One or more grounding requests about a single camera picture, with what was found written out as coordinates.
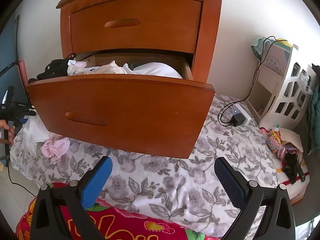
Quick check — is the clear plastic wrap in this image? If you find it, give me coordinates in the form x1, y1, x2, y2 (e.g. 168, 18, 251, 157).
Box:
299, 70, 313, 93

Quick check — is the pink plastic bag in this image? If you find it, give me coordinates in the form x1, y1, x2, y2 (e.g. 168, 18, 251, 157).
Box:
277, 145, 288, 159

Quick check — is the pale cardboard box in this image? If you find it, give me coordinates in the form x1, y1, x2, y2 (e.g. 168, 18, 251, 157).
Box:
261, 40, 293, 75

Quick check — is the green cloth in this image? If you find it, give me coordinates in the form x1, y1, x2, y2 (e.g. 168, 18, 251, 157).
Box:
251, 37, 269, 60

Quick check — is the pink foam tube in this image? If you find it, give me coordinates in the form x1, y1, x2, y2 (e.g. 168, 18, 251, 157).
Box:
17, 59, 29, 88

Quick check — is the black fuzzy toy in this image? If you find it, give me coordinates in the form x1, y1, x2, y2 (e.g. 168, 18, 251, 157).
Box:
282, 152, 300, 183

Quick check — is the black charger plug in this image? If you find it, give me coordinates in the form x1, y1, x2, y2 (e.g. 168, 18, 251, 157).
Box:
231, 114, 243, 127

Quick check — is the white paper sheet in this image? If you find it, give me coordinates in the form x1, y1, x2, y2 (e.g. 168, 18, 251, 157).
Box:
277, 127, 304, 153

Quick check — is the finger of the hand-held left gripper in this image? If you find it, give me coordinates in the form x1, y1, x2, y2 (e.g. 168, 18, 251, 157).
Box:
2, 85, 15, 105

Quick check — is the white power strip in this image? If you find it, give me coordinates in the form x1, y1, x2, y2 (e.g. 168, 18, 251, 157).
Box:
226, 104, 252, 127

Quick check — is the white lattice rack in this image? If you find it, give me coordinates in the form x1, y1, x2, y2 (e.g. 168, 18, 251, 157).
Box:
250, 45, 315, 130

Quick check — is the teal jacket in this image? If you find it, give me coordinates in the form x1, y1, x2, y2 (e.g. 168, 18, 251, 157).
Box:
309, 65, 320, 153

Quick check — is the wooden drawer with dent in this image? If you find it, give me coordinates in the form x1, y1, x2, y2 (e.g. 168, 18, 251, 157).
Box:
26, 50, 216, 159

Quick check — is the person's left hand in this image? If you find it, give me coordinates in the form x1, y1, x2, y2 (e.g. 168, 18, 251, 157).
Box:
0, 120, 16, 145

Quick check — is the plain wooden drawer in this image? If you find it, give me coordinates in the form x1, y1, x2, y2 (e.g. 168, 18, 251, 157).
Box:
69, 0, 202, 54

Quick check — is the red floral quilt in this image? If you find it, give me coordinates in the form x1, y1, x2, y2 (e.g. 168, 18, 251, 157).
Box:
15, 182, 218, 240

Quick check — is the white printed garment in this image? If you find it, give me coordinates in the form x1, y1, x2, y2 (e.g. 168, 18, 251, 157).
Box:
67, 60, 133, 76

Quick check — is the black remote control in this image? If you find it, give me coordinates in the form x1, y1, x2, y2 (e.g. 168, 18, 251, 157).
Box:
296, 164, 307, 182

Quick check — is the thin white garment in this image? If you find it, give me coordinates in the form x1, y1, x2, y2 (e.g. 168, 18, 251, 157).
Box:
11, 116, 50, 165

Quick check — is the black charger cable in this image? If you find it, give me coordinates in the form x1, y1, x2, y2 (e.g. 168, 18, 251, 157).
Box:
217, 35, 277, 127

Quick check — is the grey floral blanket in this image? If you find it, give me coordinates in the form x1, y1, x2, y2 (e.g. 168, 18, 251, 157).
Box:
10, 94, 288, 238

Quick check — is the thin black floor cable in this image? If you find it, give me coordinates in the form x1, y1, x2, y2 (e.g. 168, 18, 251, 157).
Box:
0, 155, 37, 198

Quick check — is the colourful cube toy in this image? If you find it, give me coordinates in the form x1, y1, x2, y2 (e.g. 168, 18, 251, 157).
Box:
265, 131, 282, 153

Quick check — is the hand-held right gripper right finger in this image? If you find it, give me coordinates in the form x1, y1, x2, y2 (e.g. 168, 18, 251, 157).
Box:
214, 157, 296, 240

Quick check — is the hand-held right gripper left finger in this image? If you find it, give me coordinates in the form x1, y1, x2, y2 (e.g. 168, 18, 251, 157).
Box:
29, 156, 113, 240

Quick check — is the dark blue panel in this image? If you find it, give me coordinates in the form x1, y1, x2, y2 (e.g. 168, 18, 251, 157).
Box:
0, 15, 28, 130

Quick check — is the black lace underwear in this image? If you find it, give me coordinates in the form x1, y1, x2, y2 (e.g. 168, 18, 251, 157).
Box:
28, 52, 77, 84

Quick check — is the pale pink cloth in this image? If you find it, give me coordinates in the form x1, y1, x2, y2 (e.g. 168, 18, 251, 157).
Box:
41, 137, 71, 162

